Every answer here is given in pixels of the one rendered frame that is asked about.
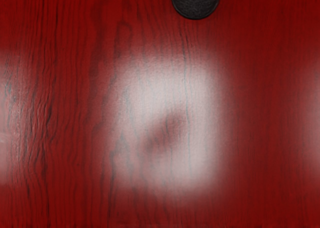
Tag black mesh pen holder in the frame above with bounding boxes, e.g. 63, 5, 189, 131
171, 0, 225, 20

